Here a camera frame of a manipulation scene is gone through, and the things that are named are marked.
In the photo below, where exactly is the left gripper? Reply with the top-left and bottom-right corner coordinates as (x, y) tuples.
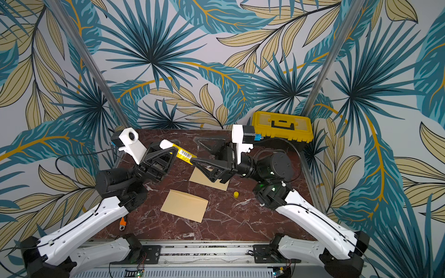
(129, 138), (181, 187)

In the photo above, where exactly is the yellow glue stick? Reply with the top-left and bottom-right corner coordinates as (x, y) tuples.
(159, 140), (196, 164)

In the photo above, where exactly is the manila envelope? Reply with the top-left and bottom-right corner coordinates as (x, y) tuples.
(189, 168), (229, 191)
(161, 190), (209, 223)

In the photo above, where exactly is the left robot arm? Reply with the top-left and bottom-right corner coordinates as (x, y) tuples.
(19, 144), (178, 278)

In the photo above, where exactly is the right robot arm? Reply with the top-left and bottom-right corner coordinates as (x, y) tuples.
(191, 137), (370, 278)

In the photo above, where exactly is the yellow black toolbox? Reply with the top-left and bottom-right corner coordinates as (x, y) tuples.
(252, 111), (314, 143)

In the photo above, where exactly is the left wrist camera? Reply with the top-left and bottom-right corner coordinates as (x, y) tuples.
(110, 127), (147, 164)

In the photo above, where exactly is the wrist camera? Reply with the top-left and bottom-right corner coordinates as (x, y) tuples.
(231, 125), (263, 164)
(110, 127), (147, 164)

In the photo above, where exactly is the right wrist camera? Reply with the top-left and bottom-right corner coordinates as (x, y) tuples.
(231, 125), (263, 164)

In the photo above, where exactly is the orange handled wrench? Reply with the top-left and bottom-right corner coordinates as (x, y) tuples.
(119, 216), (127, 231)

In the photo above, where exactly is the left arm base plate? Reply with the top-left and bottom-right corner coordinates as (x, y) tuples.
(119, 245), (161, 265)

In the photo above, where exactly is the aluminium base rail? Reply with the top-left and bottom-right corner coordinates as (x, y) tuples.
(79, 240), (329, 278)

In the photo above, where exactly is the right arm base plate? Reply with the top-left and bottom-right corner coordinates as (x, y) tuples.
(251, 244), (301, 264)

